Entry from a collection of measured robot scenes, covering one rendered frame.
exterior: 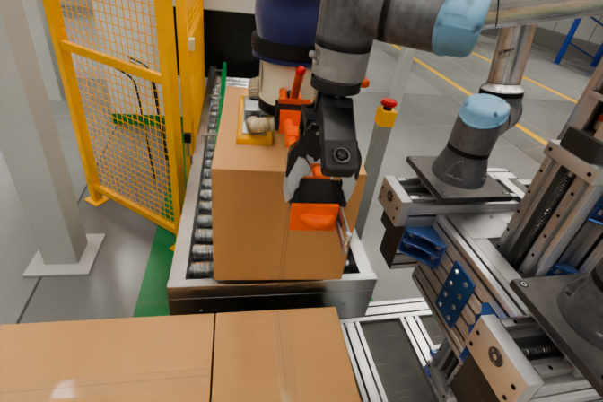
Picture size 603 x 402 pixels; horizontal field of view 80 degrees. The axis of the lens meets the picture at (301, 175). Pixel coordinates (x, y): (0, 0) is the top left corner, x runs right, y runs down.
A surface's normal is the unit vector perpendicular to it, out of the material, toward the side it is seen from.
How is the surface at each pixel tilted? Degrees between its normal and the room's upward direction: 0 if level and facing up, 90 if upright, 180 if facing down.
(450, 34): 103
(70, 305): 0
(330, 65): 90
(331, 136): 32
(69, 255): 90
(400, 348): 0
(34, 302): 0
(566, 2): 109
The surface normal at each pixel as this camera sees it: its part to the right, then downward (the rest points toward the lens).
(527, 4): -0.29, 0.74
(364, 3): -0.34, 0.29
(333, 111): 0.15, -0.41
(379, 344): 0.11, -0.84
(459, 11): -0.25, 0.10
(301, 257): 0.11, 0.54
